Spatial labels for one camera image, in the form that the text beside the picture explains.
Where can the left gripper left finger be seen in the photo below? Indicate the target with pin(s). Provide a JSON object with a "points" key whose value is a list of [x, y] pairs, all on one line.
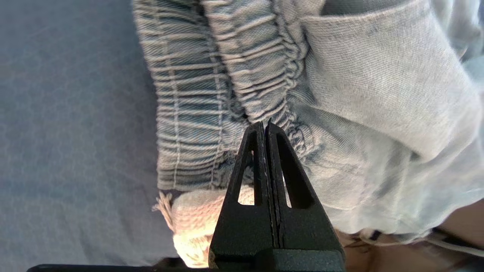
{"points": [[242, 230]]}

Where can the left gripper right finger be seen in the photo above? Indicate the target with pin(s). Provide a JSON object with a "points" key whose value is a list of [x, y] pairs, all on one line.
{"points": [[310, 230]]}

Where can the light blue denim shorts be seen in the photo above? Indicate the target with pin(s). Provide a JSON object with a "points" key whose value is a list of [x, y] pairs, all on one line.
{"points": [[359, 94]]}

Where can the blue bed sheet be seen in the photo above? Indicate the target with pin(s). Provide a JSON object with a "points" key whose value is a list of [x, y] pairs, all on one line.
{"points": [[75, 132]]}

